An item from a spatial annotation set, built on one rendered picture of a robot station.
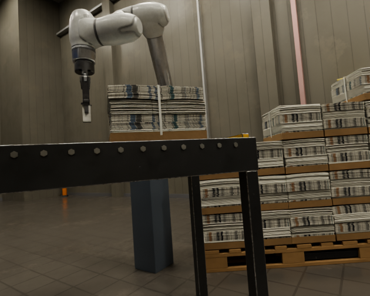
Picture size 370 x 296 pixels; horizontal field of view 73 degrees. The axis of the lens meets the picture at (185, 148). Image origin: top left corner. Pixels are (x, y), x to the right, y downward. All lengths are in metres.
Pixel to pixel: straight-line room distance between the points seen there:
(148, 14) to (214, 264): 1.57
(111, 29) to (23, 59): 7.92
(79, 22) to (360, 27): 4.10
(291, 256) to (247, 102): 3.30
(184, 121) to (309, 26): 4.00
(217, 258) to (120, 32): 1.42
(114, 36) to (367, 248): 1.94
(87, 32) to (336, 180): 1.69
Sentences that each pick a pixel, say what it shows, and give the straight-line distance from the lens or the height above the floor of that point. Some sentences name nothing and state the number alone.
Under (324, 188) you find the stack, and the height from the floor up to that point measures 0.49.
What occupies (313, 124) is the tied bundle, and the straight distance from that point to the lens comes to 1.91.
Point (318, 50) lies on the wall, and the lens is 4.64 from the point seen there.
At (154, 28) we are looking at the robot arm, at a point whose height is 1.51.
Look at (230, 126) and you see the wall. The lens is 4.80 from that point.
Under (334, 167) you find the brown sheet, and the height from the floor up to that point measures 0.63.
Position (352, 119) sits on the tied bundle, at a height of 0.94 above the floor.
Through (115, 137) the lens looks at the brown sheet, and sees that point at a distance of 0.93.
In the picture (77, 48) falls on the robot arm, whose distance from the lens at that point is 1.12.
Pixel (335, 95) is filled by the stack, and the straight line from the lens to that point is 2.40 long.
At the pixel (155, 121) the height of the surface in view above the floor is 0.89.
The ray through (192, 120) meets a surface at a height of 0.89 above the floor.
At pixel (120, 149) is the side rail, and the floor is 0.78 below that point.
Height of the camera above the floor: 0.72
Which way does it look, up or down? 4 degrees up
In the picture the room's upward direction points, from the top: 4 degrees counter-clockwise
